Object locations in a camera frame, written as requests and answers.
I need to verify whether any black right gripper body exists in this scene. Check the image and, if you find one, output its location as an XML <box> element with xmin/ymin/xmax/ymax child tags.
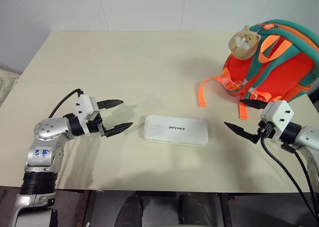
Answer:
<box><xmin>251</xmin><ymin>119</ymin><xmax>275</xmax><ymax>145</ymax></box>

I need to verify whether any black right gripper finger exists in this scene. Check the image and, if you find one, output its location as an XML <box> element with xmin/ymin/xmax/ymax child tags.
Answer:
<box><xmin>239</xmin><ymin>99</ymin><xmax>268</xmax><ymax>111</ymax></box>
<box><xmin>224</xmin><ymin>121</ymin><xmax>255</xmax><ymax>144</ymax></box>

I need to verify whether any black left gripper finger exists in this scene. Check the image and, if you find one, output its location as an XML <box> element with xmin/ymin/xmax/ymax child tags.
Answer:
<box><xmin>96</xmin><ymin>99</ymin><xmax>124</xmax><ymax>111</ymax></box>
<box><xmin>104</xmin><ymin>122</ymin><xmax>134</xmax><ymax>138</ymax></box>

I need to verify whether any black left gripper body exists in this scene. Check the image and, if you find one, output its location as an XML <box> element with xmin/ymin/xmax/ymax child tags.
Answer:
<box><xmin>86</xmin><ymin>102</ymin><xmax>108</xmax><ymax>138</ymax></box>

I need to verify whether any orange and green backpack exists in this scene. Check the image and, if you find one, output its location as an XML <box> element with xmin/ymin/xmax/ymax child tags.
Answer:
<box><xmin>198</xmin><ymin>19</ymin><xmax>319</xmax><ymax>120</ymax></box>

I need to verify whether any white rectangular case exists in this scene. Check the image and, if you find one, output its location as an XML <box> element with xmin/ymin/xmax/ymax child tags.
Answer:
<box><xmin>143</xmin><ymin>114</ymin><xmax>210</xmax><ymax>147</ymax></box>

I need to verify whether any tan hamster plush toy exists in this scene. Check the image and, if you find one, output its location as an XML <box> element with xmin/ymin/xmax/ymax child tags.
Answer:
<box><xmin>228</xmin><ymin>25</ymin><xmax>262</xmax><ymax>60</ymax></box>

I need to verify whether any dark rounded robot foot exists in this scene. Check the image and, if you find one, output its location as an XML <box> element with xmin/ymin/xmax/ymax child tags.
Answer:
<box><xmin>115</xmin><ymin>194</ymin><xmax>144</xmax><ymax>227</ymax></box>
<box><xmin>178</xmin><ymin>194</ymin><xmax>221</xmax><ymax>227</ymax></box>

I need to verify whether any beige quilted cloth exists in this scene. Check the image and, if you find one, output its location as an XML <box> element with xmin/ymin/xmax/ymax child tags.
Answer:
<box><xmin>0</xmin><ymin>68</ymin><xmax>21</xmax><ymax>108</ymax></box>

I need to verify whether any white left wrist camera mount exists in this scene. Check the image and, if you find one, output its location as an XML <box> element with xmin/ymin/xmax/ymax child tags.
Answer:
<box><xmin>76</xmin><ymin>94</ymin><xmax>98</xmax><ymax>135</ymax></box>

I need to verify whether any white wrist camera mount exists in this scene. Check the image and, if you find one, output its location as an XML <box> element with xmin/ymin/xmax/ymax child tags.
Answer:
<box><xmin>260</xmin><ymin>100</ymin><xmax>293</xmax><ymax>142</ymax></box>
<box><xmin>76</xmin><ymin>94</ymin><xmax>98</xmax><ymax>135</ymax></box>

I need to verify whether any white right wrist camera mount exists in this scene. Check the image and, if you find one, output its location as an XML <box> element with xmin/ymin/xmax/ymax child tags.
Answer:
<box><xmin>260</xmin><ymin>100</ymin><xmax>293</xmax><ymax>142</ymax></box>

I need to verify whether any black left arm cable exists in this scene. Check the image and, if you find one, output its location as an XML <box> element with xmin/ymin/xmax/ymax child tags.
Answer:
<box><xmin>48</xmin><ymin>88</ymin><xmax>84</xmax><ymax>119</ymax></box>

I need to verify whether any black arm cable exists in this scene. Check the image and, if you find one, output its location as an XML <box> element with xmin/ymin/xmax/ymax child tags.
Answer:
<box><xmin>260</xmin><ymin>134</ymin><xmax>319</xmax><ymax>224</ymax></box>
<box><xmin>48</xmin><ymin>88</ymin><xmax>84</xmax><ymax>119</ymax></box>

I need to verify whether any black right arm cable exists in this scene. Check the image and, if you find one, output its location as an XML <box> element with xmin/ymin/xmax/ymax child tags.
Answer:
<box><xmin>260</xmin><ymin>134</ymin><xmax>319</xmax><ymax>224</ymax></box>

